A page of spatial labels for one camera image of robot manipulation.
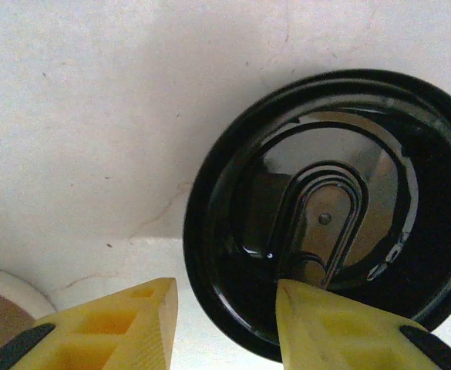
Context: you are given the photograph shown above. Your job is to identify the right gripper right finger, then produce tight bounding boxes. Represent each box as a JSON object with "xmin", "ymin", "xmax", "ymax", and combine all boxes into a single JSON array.
[{"xmin": 275, "ymin": 279, "xmax": 451, "ymax": 370}]

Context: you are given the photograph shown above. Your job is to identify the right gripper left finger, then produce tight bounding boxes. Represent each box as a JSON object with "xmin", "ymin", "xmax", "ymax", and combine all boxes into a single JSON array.
[{"xmin": 0, "ymin": 276, "xmax": 179, "ymax": 370}]

